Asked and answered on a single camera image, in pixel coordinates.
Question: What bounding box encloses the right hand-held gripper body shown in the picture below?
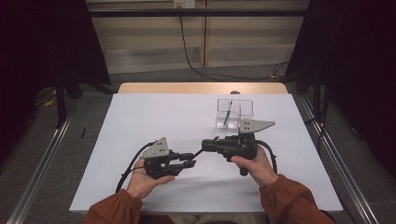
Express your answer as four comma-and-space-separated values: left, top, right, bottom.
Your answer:
218, 119, 276, 177

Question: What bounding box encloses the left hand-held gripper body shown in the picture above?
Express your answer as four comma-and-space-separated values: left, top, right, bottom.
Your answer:
139, 136, 182, 180

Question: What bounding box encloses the clear plastic organizer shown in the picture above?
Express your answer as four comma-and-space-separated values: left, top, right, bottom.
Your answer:
215, 98, 255, 131

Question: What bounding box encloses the person's left hand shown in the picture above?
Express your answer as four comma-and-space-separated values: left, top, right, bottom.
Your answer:
125, 158, 176, 200

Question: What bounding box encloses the person's right hand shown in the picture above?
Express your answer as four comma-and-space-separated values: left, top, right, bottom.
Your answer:
231, 145, 280, 189

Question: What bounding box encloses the white table mat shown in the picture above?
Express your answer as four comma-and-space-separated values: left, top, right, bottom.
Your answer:
68, 92, 344, 215

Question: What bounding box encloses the person's lap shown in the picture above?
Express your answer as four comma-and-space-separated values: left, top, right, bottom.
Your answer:
138, 213, 270, 224

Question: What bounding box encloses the wooden table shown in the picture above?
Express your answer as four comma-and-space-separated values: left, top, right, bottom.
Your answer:
117, 81, 290, 95

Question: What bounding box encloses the black metal stand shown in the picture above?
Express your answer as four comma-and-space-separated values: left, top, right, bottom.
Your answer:
55, 69, 68, 129
312, 66, 332, 152

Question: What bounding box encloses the black horizontal bar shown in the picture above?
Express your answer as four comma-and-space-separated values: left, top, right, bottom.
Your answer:
87, 8, 309, 18

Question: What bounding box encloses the black curtain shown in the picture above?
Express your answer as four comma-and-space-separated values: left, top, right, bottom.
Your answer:
0, 0, 112, 171
284, 0, 396, 180

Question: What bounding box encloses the left hand-held gripper cable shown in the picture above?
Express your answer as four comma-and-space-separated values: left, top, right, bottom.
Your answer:
115, 140, 157, 194

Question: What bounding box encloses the hand-held gripper cable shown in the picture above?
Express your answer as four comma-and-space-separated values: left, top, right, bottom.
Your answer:
256, 139, 278, 175
115, 140, 157, 194

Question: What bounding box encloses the right hand-held gripper cable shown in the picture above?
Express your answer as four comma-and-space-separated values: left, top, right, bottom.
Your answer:
256, 139, 278, 175

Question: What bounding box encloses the black wall cable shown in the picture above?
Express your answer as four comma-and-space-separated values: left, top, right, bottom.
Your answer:
177, 6, 290, 82

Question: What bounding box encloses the metal floor rail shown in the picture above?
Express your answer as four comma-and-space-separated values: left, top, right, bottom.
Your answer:
298, 94, 381, 224
5, 101, 80, 224

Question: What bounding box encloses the yellow cable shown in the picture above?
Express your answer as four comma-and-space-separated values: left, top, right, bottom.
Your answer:
35, 88, 59, 108

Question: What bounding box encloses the white wall socket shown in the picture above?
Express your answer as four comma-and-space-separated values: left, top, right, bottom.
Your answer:
173, 0, 197, 9

